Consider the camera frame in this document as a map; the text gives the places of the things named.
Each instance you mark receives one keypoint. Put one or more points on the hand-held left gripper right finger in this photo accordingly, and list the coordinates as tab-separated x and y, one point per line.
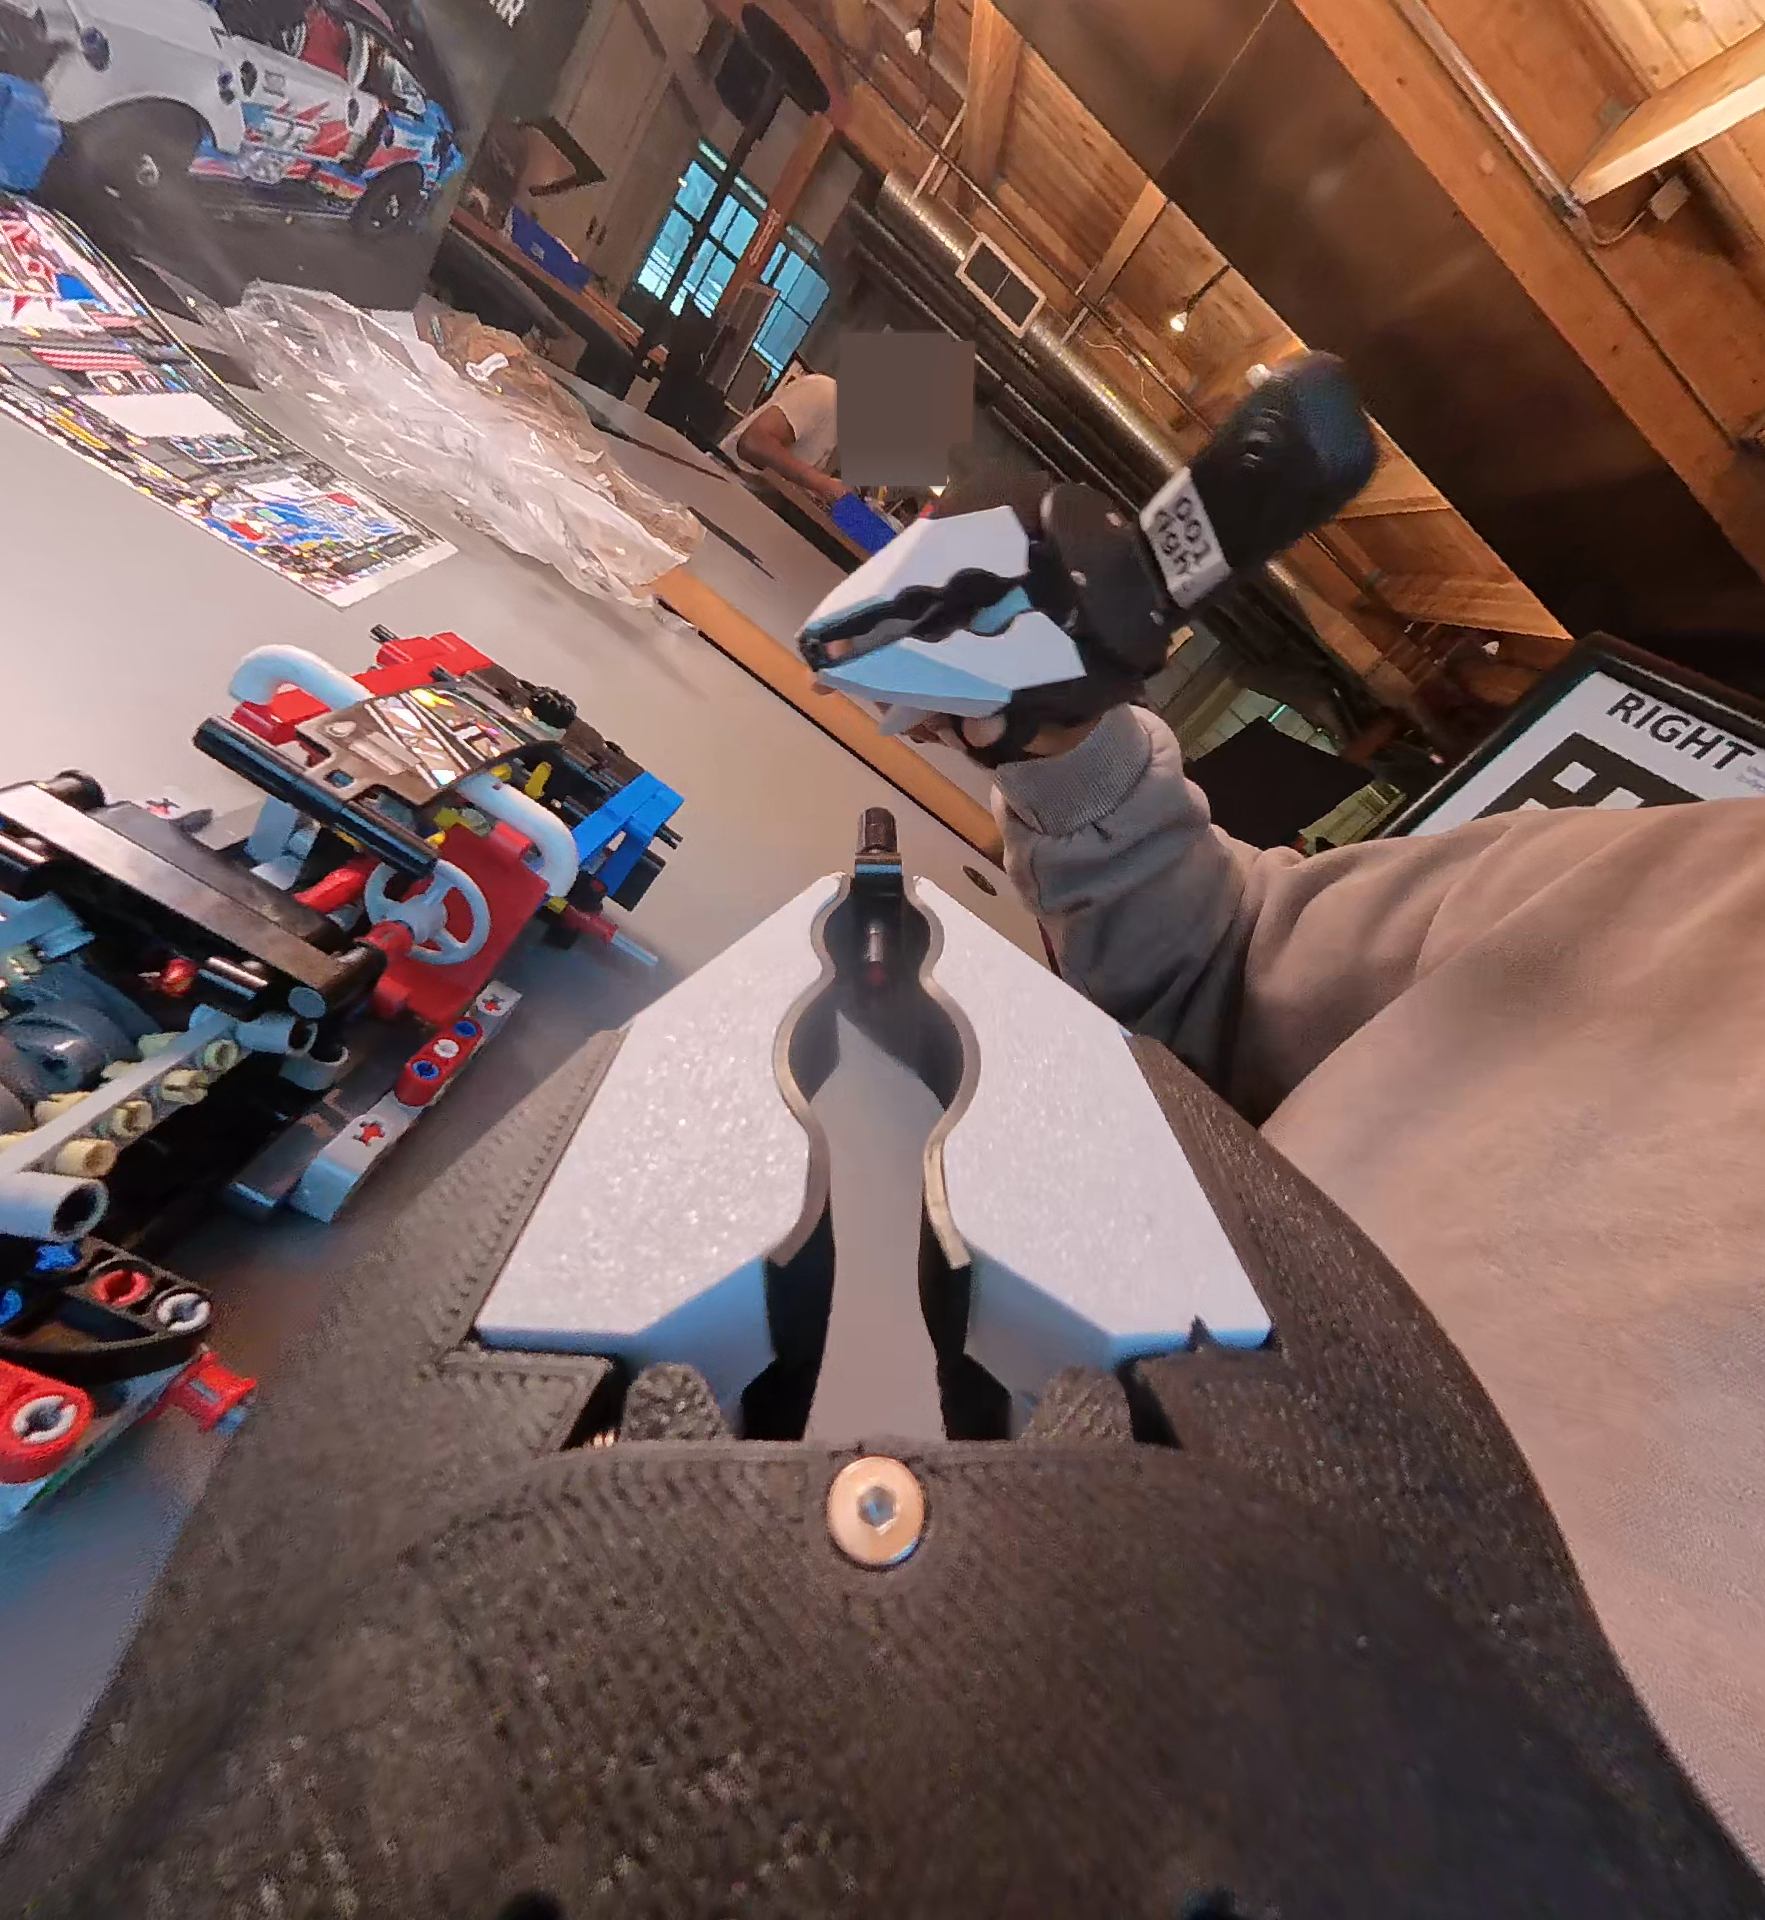
1090	1187

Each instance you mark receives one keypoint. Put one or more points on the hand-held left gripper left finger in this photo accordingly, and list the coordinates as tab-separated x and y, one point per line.
657	1187

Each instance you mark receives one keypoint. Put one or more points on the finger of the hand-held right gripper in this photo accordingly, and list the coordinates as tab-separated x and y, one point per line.
969	669
940	550

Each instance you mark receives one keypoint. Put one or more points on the black lego subassembly red pin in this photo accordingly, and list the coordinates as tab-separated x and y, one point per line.
876	898

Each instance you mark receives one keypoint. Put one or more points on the person's right forearm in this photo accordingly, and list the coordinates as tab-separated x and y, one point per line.
1150	898

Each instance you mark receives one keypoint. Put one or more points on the partly built lego car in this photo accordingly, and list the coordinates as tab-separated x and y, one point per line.
417	898

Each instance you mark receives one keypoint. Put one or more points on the lego set box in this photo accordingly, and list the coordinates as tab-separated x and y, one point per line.
224	120

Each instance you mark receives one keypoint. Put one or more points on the person's right hand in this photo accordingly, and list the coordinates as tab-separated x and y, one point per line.
1031	730

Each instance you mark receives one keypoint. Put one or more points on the blue storage bin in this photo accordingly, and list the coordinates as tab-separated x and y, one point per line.
545	247
864	526

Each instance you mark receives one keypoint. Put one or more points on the large paned window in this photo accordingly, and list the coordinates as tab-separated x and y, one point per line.
703	238

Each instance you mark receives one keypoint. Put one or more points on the person's torso beige hoodie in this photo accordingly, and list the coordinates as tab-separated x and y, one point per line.
1575	1277

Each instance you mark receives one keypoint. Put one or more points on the clear plastic bags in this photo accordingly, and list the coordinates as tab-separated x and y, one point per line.
446	422

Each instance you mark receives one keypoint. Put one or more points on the framed white sign black code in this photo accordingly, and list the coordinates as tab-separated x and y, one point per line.
1644	752

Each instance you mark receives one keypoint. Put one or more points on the holographic sticker sheet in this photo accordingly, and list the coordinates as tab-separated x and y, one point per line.
103	389

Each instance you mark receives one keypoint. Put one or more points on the silver ventilation duct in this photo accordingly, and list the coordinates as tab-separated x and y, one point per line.
940	238

